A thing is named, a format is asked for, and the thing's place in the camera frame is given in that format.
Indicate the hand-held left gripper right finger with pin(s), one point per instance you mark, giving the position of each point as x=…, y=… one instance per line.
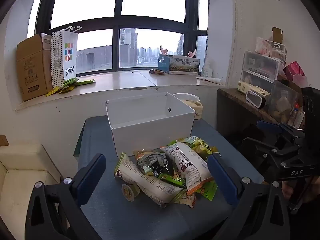
x=222, y=180

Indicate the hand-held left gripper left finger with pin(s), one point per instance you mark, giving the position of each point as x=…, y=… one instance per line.
x=91, y=177

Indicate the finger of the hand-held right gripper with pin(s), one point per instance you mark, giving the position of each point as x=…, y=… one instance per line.
x=265, y=148
x=270, y=126

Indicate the white red-print snack packet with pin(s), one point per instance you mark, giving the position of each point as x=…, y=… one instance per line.
x=187, y=162

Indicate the yellow-green snack packet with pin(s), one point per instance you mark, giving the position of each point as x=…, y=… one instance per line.
x=200, y=146

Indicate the clear jelly cup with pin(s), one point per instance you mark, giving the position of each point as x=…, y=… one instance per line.
x=130, y=192

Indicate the small green snack packet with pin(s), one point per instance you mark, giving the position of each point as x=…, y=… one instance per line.
x=172, y=180

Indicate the long white snack packet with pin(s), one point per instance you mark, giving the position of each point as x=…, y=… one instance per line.
x=150, y=185

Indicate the black silver snack packet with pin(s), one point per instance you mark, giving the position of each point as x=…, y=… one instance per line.
x=152, y=162

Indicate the white cardboard box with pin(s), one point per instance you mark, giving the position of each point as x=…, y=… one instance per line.
x=150, y=132

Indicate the person's right hand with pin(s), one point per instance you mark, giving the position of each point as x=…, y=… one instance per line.
x=287, y=190

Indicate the small bottles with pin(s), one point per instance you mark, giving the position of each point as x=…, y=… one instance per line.
x=296, y=117

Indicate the clear plastic container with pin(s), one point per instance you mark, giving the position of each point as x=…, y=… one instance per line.
x=282, y=100

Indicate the white black framed device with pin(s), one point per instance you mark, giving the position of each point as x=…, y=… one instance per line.
x=255, y=99

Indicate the dark stone-top counter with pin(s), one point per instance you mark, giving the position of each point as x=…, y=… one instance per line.
x=232, y=112

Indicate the cream printed tissue pack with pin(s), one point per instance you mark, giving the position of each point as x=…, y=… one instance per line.
x=247, y=87

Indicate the blue-grey table cloth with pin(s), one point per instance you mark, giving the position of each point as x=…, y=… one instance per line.
x=125, y=217

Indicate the clear plastic drawer unit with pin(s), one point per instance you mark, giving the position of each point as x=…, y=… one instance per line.
x=260, y=67

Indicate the pink box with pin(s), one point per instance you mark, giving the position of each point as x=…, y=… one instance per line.
x=295, y=71

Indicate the cream leather sofa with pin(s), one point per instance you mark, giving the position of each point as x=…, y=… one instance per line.
x=22, y=170

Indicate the white tube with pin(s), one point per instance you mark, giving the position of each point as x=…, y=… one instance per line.
x=208, y=80

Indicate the beige soft tissue pack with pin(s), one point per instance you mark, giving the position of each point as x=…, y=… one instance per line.
x=195, y=105

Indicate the pink floral packet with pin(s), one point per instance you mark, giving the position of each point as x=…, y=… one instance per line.
x=266, y=47

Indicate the white plastic bottle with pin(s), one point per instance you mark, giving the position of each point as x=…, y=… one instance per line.
x=206, y=70

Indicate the small open cardboard box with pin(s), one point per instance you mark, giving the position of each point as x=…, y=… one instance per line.
x=277, y=35

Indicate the pile of green yellow sachets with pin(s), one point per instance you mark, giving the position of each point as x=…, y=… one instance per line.
x=70, y=83

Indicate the landscape print tissue box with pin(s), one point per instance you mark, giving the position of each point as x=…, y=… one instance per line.
x=183, y=65

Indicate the pink toy figure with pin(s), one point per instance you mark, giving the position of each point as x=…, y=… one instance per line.
x=192, y=53
x=164, y=50

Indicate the small blue paper bag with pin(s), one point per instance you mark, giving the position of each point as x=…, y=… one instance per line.
x=163, y=63

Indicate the dark flat packet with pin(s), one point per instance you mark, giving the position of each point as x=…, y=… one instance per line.
x=157, y=71

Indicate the brown cardboard box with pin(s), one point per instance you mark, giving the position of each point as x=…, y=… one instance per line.
x=32, y=67

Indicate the dotted paper shopping bag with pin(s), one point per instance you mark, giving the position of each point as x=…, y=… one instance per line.
x=67, y=55

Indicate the black window frame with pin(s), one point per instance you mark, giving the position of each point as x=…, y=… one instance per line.
x=116, y=22

